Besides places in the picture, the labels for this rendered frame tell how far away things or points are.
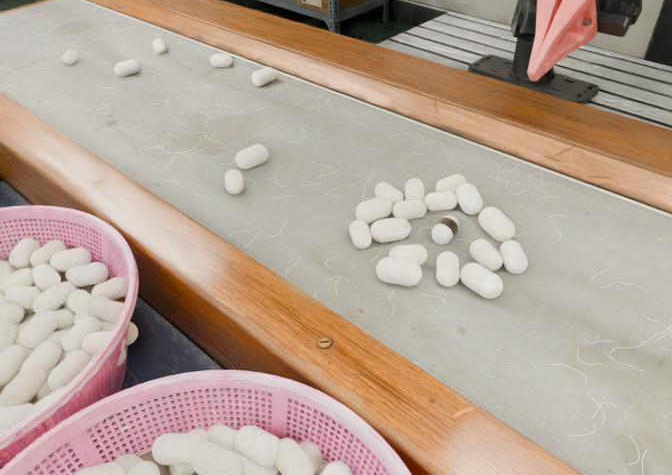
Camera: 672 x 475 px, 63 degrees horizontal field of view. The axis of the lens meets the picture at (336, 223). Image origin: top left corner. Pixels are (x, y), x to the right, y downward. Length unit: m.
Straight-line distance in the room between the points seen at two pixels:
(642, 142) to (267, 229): 0.39
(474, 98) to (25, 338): 0.52
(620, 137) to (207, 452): 0.50
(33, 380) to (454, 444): 0.29
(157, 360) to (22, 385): 0.12
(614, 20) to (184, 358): 0.49
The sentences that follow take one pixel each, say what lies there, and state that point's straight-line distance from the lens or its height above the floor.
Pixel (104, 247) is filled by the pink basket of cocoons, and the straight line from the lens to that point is 0.53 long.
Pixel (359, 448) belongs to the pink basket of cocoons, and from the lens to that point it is 0.36.
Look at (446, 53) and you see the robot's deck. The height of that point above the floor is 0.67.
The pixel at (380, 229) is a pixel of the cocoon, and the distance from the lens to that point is 0.48.
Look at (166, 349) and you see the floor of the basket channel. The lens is 0.53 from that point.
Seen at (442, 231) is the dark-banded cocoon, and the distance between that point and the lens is 0.49.
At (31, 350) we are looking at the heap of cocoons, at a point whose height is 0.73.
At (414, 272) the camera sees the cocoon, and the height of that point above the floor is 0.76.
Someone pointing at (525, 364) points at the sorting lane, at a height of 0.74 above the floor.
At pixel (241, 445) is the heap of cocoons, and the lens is 0.38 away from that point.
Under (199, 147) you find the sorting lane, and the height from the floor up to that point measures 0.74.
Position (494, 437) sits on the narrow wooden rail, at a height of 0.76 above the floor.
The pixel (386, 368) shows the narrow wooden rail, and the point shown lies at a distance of 0.37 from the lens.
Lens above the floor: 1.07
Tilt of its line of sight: 39 degrees down
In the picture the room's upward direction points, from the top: 3 degrees counter-clockwise
